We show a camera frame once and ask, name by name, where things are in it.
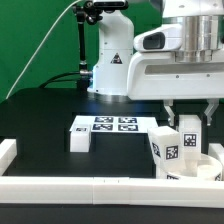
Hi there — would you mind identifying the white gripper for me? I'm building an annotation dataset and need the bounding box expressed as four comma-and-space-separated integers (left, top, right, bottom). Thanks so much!
127, 24, 224, 126

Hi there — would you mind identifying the white round stool seat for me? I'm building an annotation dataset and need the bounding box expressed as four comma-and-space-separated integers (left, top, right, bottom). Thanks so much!
156, 154, 223, 181

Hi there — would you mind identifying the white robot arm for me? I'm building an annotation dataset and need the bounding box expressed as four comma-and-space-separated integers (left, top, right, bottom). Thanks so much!
88, 0, 224, 122

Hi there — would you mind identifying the white fiducial marker sheet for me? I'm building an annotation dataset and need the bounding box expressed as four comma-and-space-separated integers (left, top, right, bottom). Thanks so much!
70, 115, 158, 133

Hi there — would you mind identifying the black camera on mount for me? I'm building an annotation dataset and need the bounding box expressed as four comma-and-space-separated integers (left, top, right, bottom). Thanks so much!
93, 0, 128, 10

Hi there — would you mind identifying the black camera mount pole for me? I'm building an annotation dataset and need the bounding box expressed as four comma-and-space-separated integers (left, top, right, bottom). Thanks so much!
73, 0, 102, 91

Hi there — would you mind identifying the black cable at base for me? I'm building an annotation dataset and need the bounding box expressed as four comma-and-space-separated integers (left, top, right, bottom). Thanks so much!
38, 71, 83, 90

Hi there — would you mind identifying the white U-shaped boundary frame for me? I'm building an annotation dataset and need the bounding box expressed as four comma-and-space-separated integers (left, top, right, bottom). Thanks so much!
0, 139, 224, 208

